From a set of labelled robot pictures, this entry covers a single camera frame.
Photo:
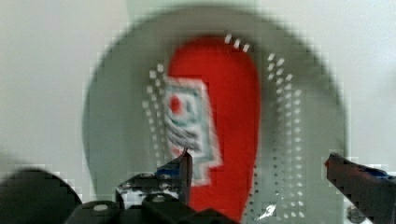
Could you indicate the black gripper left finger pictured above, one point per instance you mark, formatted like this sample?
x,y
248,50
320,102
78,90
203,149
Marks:
x,y
173,178

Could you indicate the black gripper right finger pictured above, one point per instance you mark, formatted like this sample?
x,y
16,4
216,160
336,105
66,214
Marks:
x,y
372,191

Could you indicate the red ketchup bottle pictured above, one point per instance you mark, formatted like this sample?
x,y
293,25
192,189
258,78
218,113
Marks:
x,y
212,108

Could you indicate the green oval strainer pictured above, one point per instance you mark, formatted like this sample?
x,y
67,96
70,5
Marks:
x,y
301,120

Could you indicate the black cylinder upper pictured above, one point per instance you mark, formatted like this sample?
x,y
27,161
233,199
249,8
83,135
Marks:
x,y
32,196

